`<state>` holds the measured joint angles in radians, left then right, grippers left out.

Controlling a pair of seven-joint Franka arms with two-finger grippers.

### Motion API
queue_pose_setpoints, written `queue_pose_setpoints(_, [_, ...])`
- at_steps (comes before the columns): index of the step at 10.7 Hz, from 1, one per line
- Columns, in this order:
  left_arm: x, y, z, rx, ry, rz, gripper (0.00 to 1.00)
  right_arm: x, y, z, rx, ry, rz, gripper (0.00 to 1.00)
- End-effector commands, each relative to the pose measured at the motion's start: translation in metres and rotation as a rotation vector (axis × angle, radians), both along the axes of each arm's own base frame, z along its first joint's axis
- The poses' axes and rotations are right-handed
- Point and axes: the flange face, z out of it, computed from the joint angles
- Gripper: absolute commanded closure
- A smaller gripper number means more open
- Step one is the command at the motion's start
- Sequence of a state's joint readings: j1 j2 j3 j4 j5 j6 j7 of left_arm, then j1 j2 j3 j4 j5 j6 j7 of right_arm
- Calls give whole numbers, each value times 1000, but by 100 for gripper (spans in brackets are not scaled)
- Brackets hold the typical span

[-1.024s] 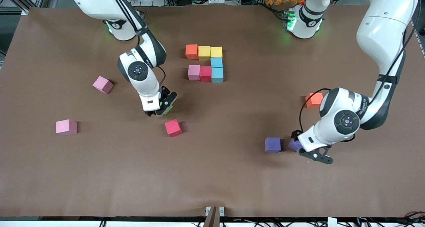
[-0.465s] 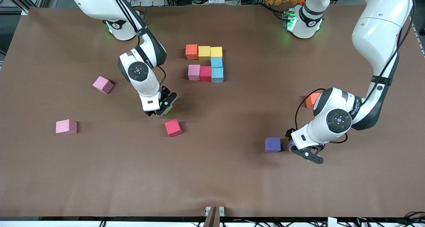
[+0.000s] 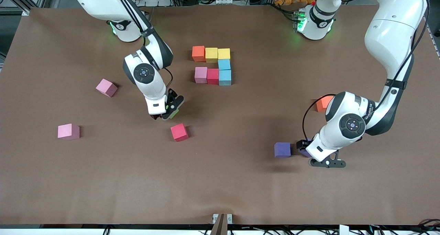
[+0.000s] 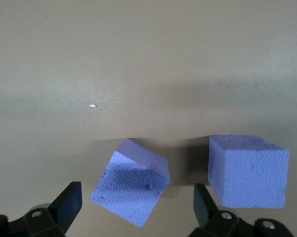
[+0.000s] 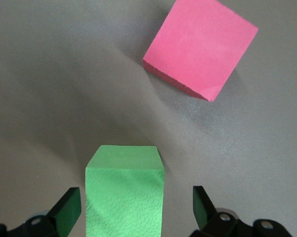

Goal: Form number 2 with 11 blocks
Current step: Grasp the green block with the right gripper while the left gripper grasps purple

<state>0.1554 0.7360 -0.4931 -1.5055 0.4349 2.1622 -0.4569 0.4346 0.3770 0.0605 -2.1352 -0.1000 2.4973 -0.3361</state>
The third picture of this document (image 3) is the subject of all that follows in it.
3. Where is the purple foam cube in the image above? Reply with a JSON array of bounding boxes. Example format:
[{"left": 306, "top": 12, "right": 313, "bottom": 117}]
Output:
[
  {"left": 274, "top": 142, "right": 292, "bottom": 158},
  {"left": 298, "top": 139, "right": 314, "bottom": 158}
]

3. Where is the green foam cube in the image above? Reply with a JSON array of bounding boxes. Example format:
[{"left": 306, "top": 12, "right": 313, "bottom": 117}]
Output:
[{"left": 165, "top": 104, "right": 180, "bottom": 119}]

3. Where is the pink foam cube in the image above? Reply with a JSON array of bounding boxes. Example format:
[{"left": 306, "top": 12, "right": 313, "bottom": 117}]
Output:
[
  {"left": 96, "top": 78, "right": 118, "bottom": 98},
  {"left": 195, "top": 67, "right": 208, "bottom": 84},
  {"left": 57, "top": 123, "right": 80, "bottom": 141}
]

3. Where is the red foam cube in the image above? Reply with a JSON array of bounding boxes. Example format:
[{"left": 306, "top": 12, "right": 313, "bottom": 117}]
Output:
[
  {"left": 207, "top": 68, "right": 220, "bottom": 85},
  {"left": 170, "top": 123, "right": 189, "bottom": 142}
]

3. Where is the orange foam cube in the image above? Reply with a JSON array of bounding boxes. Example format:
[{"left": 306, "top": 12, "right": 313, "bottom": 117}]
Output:
[
  {"left": 316, "top": 96, "right": 334, "bottom": 112},
  {"left": 192, "top": 46, "right": 206, "bottom": 62}
]

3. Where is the brown paper table cover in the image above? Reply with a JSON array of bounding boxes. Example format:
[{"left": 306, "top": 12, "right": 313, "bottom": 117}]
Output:
[{"left": 0, "top": 4, "right": 440, "bottom": 226}]

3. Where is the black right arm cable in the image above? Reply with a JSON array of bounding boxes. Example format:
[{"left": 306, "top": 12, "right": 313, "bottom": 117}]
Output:
[{"left": 110, "top": 0, "right": 173, "bottom": 89}]

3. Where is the silver mounting bracket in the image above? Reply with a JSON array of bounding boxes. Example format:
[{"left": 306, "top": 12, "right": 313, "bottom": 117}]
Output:
[{"left": 212, "top": 213, "right": 233, "bottom": 225}]

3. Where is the grey camera pole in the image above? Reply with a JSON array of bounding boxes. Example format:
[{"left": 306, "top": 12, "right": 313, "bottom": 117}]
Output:
[{"left": 210, "top": 213, "right": 228, "bottom": 235}]

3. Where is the aluminium side rail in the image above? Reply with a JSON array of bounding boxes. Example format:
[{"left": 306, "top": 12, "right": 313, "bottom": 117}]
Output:
[{"left": 426, "top": 20, "right": 440, "bottom": 59}]

